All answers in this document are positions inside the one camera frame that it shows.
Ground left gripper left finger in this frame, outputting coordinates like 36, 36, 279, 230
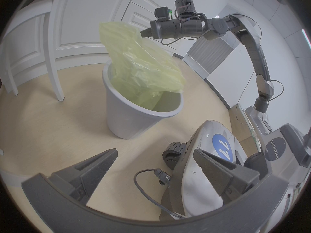
50, 148, 119, 204

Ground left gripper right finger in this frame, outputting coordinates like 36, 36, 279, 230
193, 148, 260, 203

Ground yellow-green plastic bag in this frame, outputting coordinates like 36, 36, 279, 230
99, 21, 187, 112

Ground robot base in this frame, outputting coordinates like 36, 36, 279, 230
159, 106, 311, 221

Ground white trash bin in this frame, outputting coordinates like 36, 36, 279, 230
102, 60, 184, 139

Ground white wardrobe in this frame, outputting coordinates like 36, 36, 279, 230
1, 0, 231, 87

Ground white chair grey cushions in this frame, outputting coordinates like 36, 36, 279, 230
0, 0, 65, 103

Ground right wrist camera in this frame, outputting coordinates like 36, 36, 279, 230
155, 7, 173, 21

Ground black cable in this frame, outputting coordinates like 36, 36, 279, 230
134, 168, 185, 219

